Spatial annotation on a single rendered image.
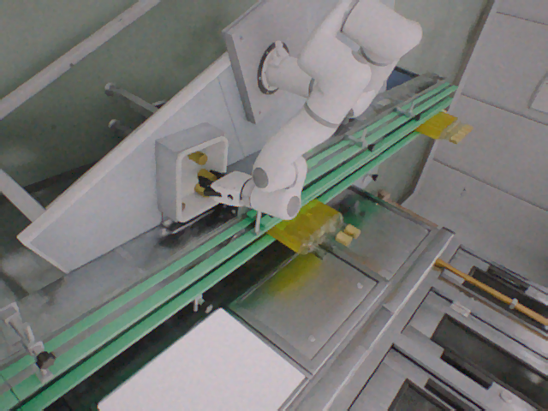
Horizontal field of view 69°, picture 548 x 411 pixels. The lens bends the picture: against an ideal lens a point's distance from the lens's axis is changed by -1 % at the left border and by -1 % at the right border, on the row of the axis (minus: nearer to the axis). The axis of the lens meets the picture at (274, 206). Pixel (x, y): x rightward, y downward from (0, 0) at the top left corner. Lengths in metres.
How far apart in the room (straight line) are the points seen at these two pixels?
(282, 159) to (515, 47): 6.19
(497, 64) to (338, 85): 6.21
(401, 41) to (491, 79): 6.18
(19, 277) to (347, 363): 1.00
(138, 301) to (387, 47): 0.79
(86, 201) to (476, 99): 6.54
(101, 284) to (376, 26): 0.83
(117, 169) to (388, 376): 0.92
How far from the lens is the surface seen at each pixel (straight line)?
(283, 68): 1.19
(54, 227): 1.02
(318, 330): 1.24
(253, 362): 1.14
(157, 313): 1.11
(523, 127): 7.06
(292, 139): 0.82
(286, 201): 0.91
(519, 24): 6.85
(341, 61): 0.79
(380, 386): 1.25
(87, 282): 1.08
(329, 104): 0.80
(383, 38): 0.84
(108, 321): 1.03
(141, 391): 1.11
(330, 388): 1.15
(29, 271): 1.45
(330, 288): 1.35
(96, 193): 1.03
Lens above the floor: 1.49
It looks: 26 degrees down
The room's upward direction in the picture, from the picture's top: 121 degrees clockwise
